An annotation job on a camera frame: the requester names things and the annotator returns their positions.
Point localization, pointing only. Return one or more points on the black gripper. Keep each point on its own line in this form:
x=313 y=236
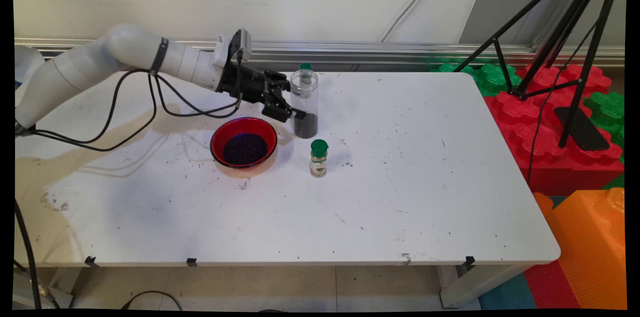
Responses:
x=245 y=82

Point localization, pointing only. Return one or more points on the clear plastic jar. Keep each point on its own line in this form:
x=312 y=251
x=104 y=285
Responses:
x=305 y=94

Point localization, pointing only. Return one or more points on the black seeds heap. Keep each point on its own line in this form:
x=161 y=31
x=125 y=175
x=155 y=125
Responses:
x=307 y=129
x=245 y=149

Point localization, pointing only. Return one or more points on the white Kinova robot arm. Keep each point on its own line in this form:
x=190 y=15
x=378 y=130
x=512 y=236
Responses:
x=125 y=47

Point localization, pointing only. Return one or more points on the green-capped spice bottle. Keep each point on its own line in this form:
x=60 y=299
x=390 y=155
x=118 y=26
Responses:
x=305 y=66
x=318 y=162

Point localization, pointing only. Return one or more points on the red bowl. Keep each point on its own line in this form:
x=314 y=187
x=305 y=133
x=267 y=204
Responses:
x=219 y=132

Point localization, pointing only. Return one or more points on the black tape piece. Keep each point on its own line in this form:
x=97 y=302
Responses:
x=91 y=260
x=469 y=262
x=192 y=262

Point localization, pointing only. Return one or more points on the green foam block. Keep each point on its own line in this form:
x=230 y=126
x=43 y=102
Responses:
x=607 y=107
x=492 y=79

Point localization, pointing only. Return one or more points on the white table leg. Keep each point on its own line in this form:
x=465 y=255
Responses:
x=465 y=287
x=60 y=282

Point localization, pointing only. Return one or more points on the teal floor mat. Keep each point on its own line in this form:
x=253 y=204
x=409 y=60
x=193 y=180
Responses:
x=510 y=294

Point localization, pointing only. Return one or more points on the black flat plate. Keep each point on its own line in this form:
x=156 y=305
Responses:
x=582 y=132

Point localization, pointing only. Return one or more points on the black tripod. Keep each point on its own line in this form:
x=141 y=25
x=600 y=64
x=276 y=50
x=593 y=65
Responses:
x=594 y=47

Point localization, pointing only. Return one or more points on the red floor mat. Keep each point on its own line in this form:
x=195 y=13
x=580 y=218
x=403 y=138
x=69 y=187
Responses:
x=550 y=287

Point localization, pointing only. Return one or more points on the orange foam block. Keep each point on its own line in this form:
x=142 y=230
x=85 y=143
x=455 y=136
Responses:
x=590 y=247

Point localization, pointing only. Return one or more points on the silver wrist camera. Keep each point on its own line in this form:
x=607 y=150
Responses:
x=243 y=39

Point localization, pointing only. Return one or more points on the aluminium wall rail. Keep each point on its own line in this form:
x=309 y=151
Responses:
x=375 y=52

